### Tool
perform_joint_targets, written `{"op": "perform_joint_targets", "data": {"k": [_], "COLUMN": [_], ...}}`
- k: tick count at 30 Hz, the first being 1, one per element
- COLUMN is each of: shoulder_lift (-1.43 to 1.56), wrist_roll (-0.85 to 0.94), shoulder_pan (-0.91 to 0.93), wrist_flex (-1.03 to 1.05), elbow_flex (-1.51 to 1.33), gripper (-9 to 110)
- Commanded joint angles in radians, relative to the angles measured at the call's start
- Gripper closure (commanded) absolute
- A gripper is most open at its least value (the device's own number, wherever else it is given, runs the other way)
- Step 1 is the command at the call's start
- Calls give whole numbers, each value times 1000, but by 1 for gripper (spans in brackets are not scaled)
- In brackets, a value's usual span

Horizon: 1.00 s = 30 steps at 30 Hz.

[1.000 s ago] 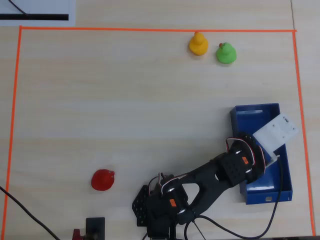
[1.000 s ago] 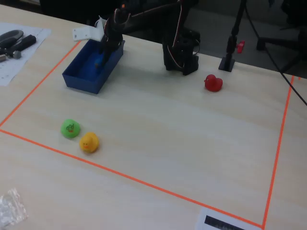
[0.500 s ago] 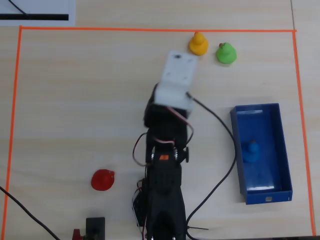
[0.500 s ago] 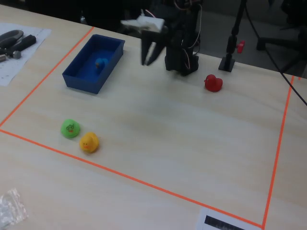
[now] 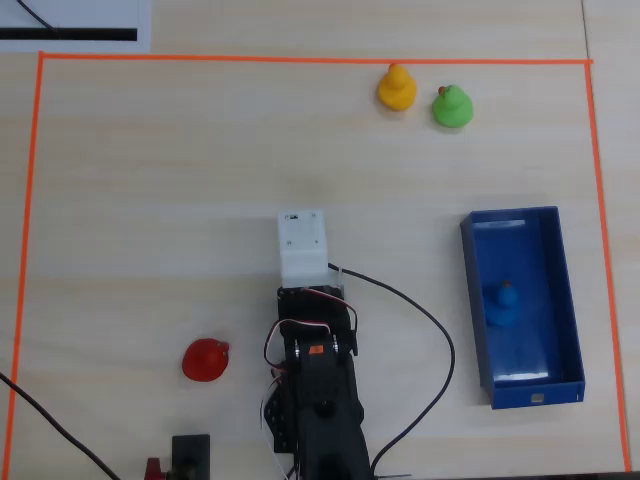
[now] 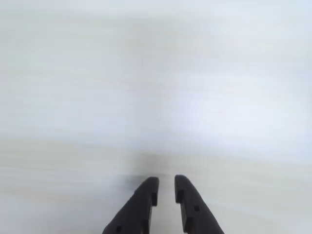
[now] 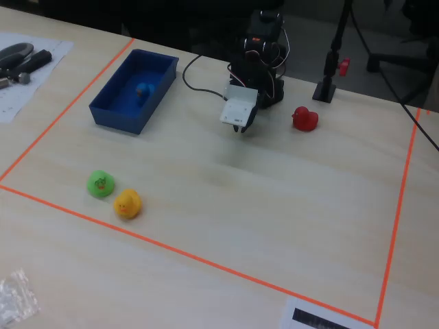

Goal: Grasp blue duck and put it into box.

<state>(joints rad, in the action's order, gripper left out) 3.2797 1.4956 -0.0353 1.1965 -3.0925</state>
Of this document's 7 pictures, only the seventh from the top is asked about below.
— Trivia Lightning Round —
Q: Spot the clear plastic bag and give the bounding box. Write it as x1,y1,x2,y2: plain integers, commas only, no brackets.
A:
0,269,41,326

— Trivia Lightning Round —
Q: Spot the green rubber duck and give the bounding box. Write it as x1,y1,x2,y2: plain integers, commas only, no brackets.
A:
86,170,116,199

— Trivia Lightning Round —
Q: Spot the white paper with black bar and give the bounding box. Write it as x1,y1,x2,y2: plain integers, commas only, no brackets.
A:
279,297,377,329

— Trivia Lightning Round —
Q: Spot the black camera stand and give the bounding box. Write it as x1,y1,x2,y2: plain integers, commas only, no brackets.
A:
311,0,354,103

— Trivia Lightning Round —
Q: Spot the red white black servo wire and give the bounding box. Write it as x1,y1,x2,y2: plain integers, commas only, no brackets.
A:
228,51,261,88
269,27,292,100

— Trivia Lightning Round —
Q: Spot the white printed paper sheet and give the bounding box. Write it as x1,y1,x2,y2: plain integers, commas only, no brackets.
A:
0,32,75,124

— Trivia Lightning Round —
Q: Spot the blue rubber duck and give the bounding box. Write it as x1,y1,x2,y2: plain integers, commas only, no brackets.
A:
134,82,156,107

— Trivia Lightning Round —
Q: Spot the black stand cable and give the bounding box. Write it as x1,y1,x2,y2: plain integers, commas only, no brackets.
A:
349,6,439,151

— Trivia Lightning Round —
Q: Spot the black camera cable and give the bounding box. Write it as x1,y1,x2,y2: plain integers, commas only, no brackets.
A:
182,53,229,101

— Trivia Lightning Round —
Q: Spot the orange tape strip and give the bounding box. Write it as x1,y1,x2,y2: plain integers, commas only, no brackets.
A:
0,184,378,326
0,37,137,182
374,108,422,328

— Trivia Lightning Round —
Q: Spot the white camera box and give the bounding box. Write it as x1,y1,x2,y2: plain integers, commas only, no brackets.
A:
219,84,260,128

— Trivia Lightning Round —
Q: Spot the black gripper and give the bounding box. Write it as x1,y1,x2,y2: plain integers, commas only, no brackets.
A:
228,64,267,134

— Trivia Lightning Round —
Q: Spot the black office chair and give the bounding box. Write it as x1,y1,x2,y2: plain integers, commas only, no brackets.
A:
366,0,439,103

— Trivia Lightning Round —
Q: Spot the black tool handle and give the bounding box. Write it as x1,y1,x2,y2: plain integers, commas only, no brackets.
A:
13,49,54,78

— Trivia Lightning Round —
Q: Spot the yellow rubber duck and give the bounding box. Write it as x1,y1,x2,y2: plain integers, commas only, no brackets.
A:
113,188,143,221

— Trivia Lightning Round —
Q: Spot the blue plastic box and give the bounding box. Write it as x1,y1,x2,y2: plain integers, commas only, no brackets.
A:
88,49,180,136

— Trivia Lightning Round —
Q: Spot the red rubber duck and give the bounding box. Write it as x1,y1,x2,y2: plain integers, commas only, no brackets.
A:
291,106,320,133

